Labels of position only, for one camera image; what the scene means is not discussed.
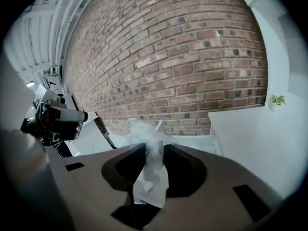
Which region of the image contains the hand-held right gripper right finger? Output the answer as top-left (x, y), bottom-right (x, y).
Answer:
top-left (163, 144), bottom-right (208, 198)

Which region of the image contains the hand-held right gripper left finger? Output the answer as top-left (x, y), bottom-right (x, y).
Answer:
top-left (101, 142), bottom-right (147, 192)

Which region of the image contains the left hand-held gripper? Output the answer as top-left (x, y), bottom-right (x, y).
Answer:
top-left (20, 96), bottom-right (89, 147)

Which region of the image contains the white item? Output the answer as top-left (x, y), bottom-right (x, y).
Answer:
top-left (124, 118), bottom-right (179, 193)

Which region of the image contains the white side table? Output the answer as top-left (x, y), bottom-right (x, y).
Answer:
top-left (64, 115), bottom-right (114, 157)

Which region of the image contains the white cabinet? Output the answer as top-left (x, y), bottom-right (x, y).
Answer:
top-left (207, 104), bottom-right (291, 197)

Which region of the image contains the small potted green plant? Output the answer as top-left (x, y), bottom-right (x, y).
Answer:
top-left (269, 94), bottom-right (286, 112)

